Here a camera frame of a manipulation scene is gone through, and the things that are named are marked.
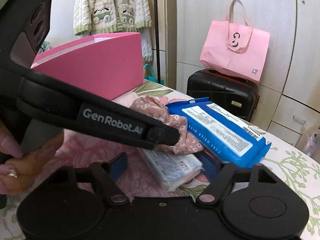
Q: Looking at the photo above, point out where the teal gift bag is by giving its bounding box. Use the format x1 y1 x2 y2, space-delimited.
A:
143 63 158 83

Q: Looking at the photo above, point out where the floral tablecloth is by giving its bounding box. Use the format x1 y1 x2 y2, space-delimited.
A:
0 78 320 240

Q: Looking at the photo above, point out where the black suitcase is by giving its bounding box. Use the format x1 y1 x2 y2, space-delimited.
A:
187 68 260 122

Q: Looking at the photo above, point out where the grey wardrobe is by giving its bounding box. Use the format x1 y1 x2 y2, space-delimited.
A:
176 0 319 151

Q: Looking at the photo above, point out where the black clothes rack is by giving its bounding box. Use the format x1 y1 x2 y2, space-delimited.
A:
153 0 161 84

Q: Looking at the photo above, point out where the blue wet wipes pack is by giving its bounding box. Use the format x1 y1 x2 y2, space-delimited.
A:
166 98 271 168

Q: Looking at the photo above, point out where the pink floral fabric scrunchie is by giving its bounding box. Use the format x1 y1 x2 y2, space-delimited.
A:
130 95 204 155

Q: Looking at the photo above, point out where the pink cardboard shoe box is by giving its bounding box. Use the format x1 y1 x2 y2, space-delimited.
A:
32 33 143 100

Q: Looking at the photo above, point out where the cream green knit cardigan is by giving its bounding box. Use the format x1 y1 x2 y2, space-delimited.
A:
73 0 153 62

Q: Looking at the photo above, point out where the pink tote bag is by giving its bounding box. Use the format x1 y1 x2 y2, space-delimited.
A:
200 0 270 83

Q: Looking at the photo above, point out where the white tissue pack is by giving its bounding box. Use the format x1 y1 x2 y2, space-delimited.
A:
139 149 203 192

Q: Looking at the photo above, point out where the person's left hand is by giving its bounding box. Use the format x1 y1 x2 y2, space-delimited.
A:
1 124 64 196

